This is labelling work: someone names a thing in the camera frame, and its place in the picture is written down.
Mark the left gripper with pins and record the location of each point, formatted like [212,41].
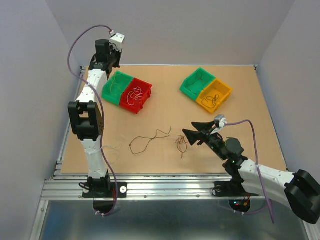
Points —
[118,54]

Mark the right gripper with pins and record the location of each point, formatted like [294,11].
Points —
[193,136]

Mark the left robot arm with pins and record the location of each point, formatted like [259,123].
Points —
[87,121]

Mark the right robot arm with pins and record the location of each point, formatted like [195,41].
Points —
[299,191]

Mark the left green bin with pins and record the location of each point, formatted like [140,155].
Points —
[114,88]

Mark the green bin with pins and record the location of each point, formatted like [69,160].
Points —
[193,85]
[114,88]

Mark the yellow bin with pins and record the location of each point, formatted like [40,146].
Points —
[214,95]

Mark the red bin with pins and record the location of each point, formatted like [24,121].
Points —
[135,96]

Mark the right green bin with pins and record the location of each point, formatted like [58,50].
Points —
[193,85]

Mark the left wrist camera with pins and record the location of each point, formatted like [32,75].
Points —
[116,40]

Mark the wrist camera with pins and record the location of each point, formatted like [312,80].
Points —
[220,122]
[116,40]

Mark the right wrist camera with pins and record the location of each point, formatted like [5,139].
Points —
[220,122]

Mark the aluminium frame rail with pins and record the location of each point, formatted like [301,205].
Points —
[64,187]

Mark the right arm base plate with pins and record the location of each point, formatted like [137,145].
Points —
[230,189]

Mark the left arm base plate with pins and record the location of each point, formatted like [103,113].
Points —
[120,191]

